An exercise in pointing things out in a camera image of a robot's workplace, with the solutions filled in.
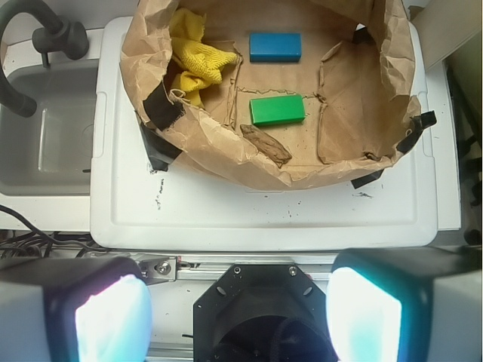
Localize brown paper bag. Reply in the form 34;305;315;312
120;1;436;191

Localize blue block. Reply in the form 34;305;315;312
249;32;302;63

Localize dark grey faucet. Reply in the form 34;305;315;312
1;1;90;118

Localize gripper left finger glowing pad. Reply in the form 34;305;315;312
1;256;152;361

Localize green block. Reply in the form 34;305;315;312
249;94;306;127

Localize yellow cloth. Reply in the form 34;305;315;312
169;8;238;108

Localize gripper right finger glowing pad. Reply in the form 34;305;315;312
326;247;482;361

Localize brown wood piece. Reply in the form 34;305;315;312
240;124;292;168

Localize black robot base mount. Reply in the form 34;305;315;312
193;264;338;361

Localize grey sink basin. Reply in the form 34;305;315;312
1;60;98;196

